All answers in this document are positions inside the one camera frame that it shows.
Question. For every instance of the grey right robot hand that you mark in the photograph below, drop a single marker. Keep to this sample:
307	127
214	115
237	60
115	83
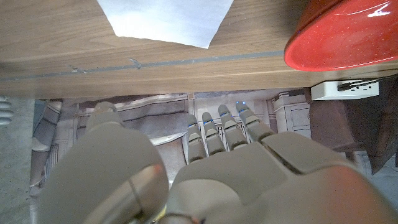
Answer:
5	110

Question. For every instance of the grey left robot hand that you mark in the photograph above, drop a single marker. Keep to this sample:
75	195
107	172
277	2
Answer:
248	180

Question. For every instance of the white paper towel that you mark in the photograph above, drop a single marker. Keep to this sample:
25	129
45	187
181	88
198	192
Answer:
171	18

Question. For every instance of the red bowl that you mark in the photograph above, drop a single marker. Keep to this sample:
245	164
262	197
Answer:
345	34

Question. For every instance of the printed living room backdrop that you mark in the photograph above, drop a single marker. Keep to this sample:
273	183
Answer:
149	118

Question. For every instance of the white power strip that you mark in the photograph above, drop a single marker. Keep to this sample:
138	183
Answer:
329	91

